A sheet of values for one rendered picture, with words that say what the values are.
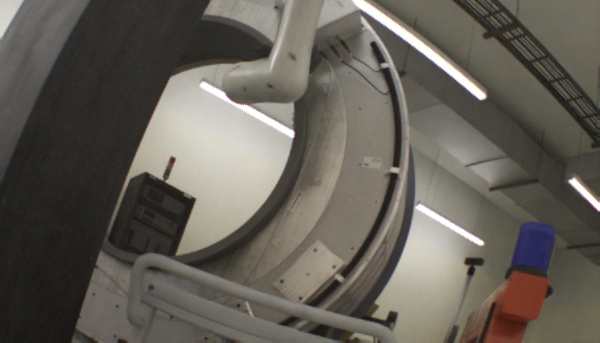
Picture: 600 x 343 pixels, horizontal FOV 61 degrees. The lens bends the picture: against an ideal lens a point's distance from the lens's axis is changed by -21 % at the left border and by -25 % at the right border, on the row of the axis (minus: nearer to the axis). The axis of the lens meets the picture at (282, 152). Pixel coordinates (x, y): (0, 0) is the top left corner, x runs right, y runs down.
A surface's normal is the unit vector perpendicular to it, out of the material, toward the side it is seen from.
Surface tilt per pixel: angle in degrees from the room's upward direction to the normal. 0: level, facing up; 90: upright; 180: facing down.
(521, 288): 90
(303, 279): 90
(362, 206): 90
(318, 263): 90
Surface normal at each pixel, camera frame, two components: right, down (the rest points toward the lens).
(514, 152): 0.47, -0.14
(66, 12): -0.32, -0.43
